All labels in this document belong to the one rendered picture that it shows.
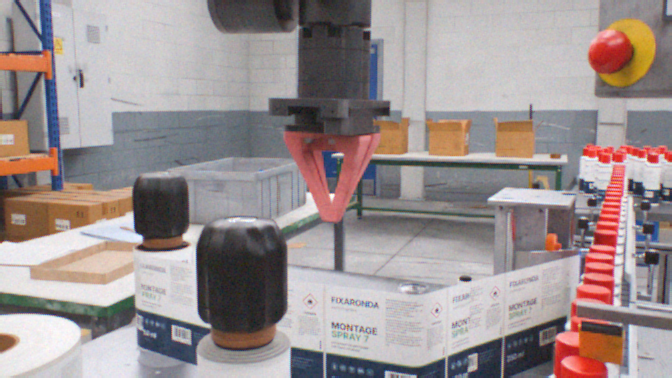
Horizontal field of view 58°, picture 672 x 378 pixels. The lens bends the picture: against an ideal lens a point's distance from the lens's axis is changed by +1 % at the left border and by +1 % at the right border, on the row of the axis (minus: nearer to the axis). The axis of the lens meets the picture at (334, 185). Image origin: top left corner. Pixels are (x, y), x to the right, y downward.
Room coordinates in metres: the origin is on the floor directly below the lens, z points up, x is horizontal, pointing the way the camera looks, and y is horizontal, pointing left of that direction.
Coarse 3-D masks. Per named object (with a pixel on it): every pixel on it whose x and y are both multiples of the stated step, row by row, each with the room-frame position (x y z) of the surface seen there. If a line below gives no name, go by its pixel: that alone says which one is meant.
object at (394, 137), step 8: (408, 120) 6.20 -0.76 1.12; (384, 128) 6.06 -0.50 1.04; (392, 128) 6.02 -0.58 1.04; (400, 128) 6.01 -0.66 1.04; (408, 128) 6.24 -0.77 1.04; (384, 136) 6.07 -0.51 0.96; (392, 136) 6.04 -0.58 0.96; (400, 136) 6.01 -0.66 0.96; (408, 136) 6.24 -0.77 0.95; (384, 144) 6.07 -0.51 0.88; (392, 144) 6.04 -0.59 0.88; (400, 144) 6.01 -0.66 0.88; (408, 144) 6.24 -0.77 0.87; (376, 152) 6.11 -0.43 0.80; (384, 152) 6.07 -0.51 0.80; (392, 152) 6.04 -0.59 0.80; (400, 152) 6.02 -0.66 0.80
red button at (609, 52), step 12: (600, 36) 0.54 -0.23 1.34; (612, 36) 0.53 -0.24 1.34; (624, 36) 0.53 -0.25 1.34; (600, 48) 0.54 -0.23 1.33; (612, 48) 0.53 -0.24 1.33; (624, 48) 0.52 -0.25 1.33; (600, 60) 0.54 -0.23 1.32; (612, 60) 0.53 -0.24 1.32; (624, 60) 0.53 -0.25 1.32; (600, 72) 0.54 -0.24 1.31; (612, 72) 0.54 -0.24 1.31
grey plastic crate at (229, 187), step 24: (192, 168) 2.58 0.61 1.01; (216, 168) 2.79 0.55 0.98; (240, 168) 2.95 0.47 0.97; (288, 168) 2.60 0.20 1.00; (192, 192) 2.37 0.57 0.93; (216, 192) 2.34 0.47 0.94; (240, 192) 2.31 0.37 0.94; (264, 192) 2.36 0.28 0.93; (288, 192) 2.60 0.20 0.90; (192, 216) 2.37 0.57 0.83; (216, 216) 2.34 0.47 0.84; (264, 216) 2.35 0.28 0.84
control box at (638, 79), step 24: (600, 0) 0.58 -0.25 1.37; (624, 0) 0.55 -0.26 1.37; (648, 0) 0.53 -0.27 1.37; (600, 24) 0.57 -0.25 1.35; (624, 24) 0.55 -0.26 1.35; (648, 24) 0.53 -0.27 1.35; (648, 48) 0.53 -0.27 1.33; (624, 72) 0.55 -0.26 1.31; (648, 72) 0.53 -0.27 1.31; (600, 96) 0.58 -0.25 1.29; (624, 96) 0.56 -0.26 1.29; (648, 96) 0.54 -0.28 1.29
